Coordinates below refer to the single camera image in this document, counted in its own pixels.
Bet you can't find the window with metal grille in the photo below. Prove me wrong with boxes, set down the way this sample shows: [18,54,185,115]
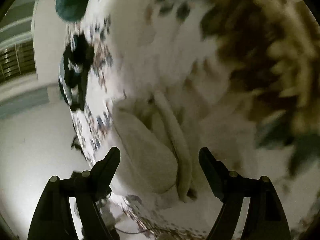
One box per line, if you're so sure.
[0,40,36,83]

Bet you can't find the floral bed quilt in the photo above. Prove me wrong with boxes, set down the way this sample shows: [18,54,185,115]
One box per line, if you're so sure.
[66,0,319,239]

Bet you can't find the folded black striped garment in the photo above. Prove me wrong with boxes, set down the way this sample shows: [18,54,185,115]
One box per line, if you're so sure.
[58,34,94,112]

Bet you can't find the left teal curtain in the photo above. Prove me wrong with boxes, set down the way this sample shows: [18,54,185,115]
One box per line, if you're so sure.
[0,87,49,119]

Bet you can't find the beige long sleeve shirt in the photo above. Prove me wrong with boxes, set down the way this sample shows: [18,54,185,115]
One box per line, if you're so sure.
[112,58,254,209]

